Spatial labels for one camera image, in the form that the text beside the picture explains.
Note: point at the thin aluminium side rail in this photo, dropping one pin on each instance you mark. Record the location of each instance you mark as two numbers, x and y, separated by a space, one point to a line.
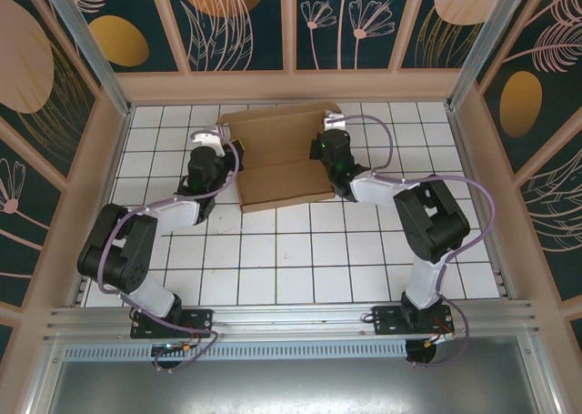
464 141

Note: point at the small circuit board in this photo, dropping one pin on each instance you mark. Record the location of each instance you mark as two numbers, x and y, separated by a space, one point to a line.
175 346

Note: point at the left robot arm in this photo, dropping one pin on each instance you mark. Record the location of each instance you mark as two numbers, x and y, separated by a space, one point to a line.
118 255

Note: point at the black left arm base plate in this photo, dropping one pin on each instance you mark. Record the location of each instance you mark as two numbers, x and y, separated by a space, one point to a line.
200 318

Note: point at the grey metal sheet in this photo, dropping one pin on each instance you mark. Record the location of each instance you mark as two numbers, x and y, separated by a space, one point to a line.
291 386

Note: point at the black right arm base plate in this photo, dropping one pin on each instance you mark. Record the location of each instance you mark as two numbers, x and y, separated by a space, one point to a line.
386 318

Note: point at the aluminium frame post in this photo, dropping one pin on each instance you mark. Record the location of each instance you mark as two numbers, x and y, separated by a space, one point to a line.
488 36
92 50

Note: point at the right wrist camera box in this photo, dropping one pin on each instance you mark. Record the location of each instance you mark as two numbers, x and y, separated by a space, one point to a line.
334 120

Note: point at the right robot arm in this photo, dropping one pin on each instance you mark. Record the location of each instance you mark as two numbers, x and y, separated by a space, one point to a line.
432 223

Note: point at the brown cardboard box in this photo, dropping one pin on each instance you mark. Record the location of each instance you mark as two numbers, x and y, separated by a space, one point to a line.
282 186

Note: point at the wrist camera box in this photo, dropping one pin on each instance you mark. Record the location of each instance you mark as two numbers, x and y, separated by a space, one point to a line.
211 138
334 120

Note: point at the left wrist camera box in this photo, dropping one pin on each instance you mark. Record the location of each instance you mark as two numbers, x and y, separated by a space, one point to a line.
211 138

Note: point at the aluminium table rail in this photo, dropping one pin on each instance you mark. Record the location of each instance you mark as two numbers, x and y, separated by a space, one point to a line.
291 316

